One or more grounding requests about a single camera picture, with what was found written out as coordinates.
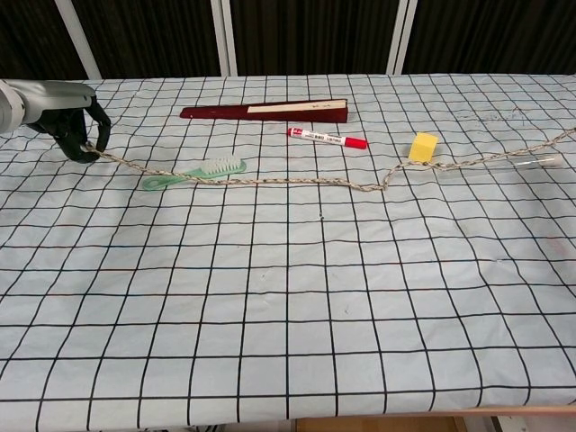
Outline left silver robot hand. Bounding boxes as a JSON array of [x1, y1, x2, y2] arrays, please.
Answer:
[[0, 79, 112, 164]]

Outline checkered light blue tablecloth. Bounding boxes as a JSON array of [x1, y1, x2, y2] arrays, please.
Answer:
[[0, 73, 576, 418]]

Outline red and white marker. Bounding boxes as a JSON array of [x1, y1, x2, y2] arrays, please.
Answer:
[[287, 127, 369, 150]]

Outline yellow cube block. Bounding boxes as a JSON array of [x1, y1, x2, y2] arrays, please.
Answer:
[[408, 131, 440, 164]]

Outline white partition frame post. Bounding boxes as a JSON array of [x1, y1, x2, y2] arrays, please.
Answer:
[[210, 0, 239, 77], [385, 0, 419, 76], [52, 0, 102, 81]]

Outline braided beige rope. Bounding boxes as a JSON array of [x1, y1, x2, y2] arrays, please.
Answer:
[[83, 128, 576, 194]]

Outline green plastic brush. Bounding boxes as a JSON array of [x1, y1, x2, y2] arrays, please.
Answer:
[[142, 155, 248, 192]]

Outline clear glass dropper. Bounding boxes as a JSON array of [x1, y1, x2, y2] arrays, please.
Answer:
[[515, 155, 563, 170]]

